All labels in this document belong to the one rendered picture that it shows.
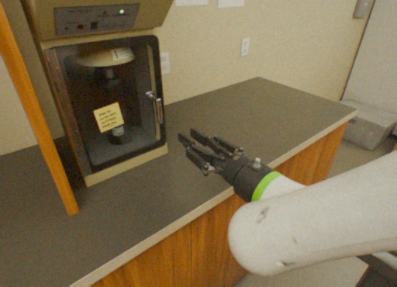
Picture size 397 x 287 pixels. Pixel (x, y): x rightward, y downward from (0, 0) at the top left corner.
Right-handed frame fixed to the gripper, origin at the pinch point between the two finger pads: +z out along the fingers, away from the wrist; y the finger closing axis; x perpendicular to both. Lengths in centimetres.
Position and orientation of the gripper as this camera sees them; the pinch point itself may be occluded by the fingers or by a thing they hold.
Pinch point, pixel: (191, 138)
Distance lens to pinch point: 69.8
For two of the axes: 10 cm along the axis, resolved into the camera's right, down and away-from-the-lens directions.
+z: -6.2, -4.2, 6.6
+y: -7.8, 3.3, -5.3
